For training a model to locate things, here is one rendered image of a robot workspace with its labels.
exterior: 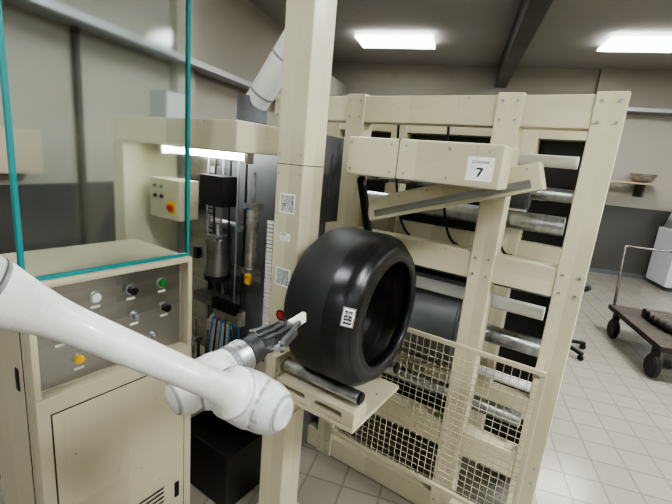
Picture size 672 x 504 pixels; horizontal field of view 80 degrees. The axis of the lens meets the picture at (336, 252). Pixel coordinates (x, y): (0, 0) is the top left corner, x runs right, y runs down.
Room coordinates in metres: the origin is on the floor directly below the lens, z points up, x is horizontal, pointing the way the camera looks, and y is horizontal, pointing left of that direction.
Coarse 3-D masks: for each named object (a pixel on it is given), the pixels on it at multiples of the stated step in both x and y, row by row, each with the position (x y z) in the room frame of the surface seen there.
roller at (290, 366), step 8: (288, 360) 1.41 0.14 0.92; (288, 368) 1.38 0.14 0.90; (296, 368) 1.37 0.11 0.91; (304, 368) 1.36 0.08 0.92; (304, 376) 1.34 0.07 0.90; (312, 376) 1.32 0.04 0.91; (320, 376) 1.32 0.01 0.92; (320, 384) 1.30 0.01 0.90; (328, 384) 1.28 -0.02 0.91; (336, 384) 1.27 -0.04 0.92; (344, 384) 1.27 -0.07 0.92; (336, 392) 1.26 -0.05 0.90; (344, 392) 1.24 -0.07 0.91; (352, 392) 1.24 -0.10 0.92; (360, 392) 1.24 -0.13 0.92; (352, 400) 1.22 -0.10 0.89; (360, 400) 1.22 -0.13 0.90
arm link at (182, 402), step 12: (204, 360) 0.81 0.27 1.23; (216, 360) 0.81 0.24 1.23; (228, 360) 0.82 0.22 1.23; (168, 384) 0.76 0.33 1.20; (168, 396) 0.75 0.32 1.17; (180, 396) 0.73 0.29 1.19; (192, 396) 0.74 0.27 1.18; (180, 408) 0.73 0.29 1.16; (192, 408) 0.74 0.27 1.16; (204, 408) 0.76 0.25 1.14
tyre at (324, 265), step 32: (320, 256) 1.29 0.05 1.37; (352, 256) 1.25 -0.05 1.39; (384, 256) 1.28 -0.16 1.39; (288, 288) 1.29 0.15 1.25; (320, 288) 1.21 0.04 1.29; (352, 288) 1.18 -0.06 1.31; (384, 288) 1.65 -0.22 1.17; (320, 320) 1.17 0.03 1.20; (384, 320) 1.60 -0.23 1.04; (320, 352) 1.18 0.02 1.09; (352, 352) 1.16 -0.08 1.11; (384, 352) 1.49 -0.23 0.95; (352, 384) 1.24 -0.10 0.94
